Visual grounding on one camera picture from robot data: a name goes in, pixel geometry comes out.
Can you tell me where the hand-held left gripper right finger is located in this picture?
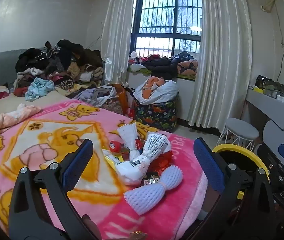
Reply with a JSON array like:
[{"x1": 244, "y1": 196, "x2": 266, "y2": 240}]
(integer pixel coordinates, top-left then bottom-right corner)
[{"x1": 182, "y1": 137, "x2": 280, "y2": 240}]

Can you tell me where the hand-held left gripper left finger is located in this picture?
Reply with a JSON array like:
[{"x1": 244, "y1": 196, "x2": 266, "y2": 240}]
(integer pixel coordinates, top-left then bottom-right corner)
[{"x1": 8, "y1": 139, "x2": 102, "y2": 240}]

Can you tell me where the yellow rimmed black bin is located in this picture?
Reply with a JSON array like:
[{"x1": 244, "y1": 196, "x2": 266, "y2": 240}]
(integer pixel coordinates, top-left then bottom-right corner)
[{"x1": 199, "y1": 144, "x2": 270, "y2": 222}]

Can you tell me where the red lidded plastic jar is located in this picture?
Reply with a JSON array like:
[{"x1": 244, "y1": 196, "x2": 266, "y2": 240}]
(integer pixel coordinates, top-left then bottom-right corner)
[{"x1": 108, "y1": 141, "x2": 125, "y2": 153}]

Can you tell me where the white black-lined foam net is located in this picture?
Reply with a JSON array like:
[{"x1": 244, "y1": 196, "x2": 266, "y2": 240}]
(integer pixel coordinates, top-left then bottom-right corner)
[{"x1": 142, "y1": 134, "x2": 171, "y2": 160}]

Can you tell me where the white labelled plastic package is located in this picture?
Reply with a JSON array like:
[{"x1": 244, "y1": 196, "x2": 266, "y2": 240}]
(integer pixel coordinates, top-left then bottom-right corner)
[{"x1": 115, "y1": 152, "x2": 151, "y2": 186}]

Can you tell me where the white foam fruit net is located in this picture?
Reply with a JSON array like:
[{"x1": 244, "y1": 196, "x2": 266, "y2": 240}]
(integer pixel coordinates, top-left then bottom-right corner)
[{"x1": 115, "y1": 122, "x2": 142, "y2": 155}]

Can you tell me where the lavender foam fruit net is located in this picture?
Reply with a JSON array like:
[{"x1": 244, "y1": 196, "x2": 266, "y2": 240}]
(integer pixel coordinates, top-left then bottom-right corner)
[{"x1": 124, "y1": 166, "x2": 184, "y2": 215}]

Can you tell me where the yellow clear plastic wrapper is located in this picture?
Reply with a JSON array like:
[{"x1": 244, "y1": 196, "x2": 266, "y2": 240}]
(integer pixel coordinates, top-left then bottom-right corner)
[{"x1": 103, "y1": 150, "x2": 123, "y2": 168}]

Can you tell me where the pink cartoon printed blanket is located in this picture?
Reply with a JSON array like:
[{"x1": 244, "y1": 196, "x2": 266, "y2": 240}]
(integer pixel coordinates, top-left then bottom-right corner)
[{"x1": 0, "y1": 99, "x2": 209, "y2": 240}]

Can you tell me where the red crinkled wrapper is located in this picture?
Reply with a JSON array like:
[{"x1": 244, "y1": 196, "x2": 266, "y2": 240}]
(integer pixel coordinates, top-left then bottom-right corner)
[{"x1": 149, "y1": 151, "x2": 174, "y2": 178}]

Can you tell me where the grey round stool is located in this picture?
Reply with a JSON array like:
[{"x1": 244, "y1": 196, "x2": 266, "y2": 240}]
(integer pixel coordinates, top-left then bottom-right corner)
[{"x1": 216, "y1": 118, "x2": 260, "y2": 153}]

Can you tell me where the grey vanity desk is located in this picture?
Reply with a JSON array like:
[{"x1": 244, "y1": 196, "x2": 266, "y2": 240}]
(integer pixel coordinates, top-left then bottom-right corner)
[{"x1": 242, "y1": 87, "x2": 284, "y2": 130}]

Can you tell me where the floral fabric bag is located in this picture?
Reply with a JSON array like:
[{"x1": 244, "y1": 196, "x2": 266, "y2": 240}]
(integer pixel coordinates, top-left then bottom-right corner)
[{"x1": 102, "y1": 97, "x2": 125, "y2": 115}]

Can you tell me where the grey garment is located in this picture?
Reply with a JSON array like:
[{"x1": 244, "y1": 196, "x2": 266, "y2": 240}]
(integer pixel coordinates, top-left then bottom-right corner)
[{"x1": 69, "y1": 85, "x2": 117, "y2": 107}]

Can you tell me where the dinosaur print fabric basket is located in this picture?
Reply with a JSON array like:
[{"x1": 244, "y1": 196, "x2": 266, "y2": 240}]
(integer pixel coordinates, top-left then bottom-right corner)
[{"x1": 134, "y1": 97, "x2": 180, "y2": 133}]

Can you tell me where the black glossy bag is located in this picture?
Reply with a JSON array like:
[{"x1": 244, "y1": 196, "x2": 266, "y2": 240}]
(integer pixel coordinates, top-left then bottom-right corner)
[{"x1": 254, "y1": 75, "x2": 284, "y2": 95}]

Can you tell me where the orange bag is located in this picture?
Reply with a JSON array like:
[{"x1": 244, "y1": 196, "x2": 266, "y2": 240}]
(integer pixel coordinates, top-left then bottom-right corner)
[{"x1": 113, "y1": 84, "x2": 135, "y2": 118}]

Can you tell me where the peach fleece garment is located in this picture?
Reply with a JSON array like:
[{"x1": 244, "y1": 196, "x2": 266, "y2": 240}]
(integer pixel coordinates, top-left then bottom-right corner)
[{"x1": 0, "y1": 103, "x2": 42, "y2": 140}]

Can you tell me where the light blue garment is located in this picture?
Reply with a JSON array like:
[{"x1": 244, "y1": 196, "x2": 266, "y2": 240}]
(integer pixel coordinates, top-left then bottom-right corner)
[{"x1": 25, "y1": 77, "x2": 55, "y2": 102}]

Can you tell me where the white bag of clothes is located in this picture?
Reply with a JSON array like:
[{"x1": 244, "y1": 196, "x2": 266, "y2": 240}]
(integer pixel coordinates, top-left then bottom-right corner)
[{"x1": 133, "y1": 77, "x2": 179, "y2": 105}]

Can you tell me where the dark clothes pile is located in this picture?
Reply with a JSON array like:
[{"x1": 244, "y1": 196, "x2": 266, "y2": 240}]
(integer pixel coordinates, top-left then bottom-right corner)
[{"x1": 13, "y1": 39, "x2": 105, "y2": 97}]

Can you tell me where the cream curtain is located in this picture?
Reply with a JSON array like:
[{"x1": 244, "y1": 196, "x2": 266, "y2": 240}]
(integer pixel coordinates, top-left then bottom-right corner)
[
  {"x1": 187, "y1": 0, "x2": 254, "y2": 130},
  {"x1": 101, "y1": 0, "x2": 137, "y2": 85}
]

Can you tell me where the clothes heap on windowsill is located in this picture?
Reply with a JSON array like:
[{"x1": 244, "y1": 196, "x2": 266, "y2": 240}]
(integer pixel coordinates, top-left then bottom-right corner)
[{"x1": 128, "y1": 51, "x2": 199, "y2": 77}]

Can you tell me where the barred window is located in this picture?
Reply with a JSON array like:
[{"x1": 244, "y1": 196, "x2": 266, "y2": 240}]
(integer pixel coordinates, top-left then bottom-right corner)
[{"x1": 130, "y1": 0, "x2": 204, "y2": 58}]

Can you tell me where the cream air conditioner hose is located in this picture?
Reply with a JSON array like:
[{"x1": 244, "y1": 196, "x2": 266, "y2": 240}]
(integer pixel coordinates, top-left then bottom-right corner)
[{"x1": 261, "y1": 0, "x2": 279, "y2": 13}]

